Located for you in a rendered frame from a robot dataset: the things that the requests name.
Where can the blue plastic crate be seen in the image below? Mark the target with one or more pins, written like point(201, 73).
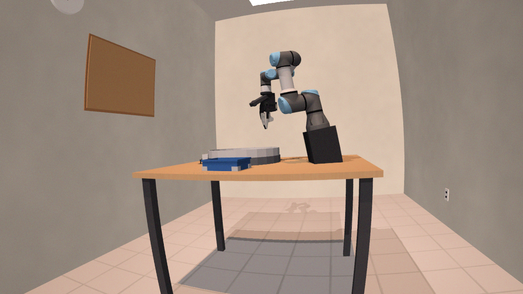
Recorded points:
point(226, 164)

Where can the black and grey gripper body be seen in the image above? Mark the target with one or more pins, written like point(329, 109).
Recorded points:
point(270, 102)

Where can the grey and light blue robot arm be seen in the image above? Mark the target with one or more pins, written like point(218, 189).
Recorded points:
point(290, 101)

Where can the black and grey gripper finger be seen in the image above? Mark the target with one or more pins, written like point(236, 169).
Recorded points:
point(262, 117)
point(268, 117)

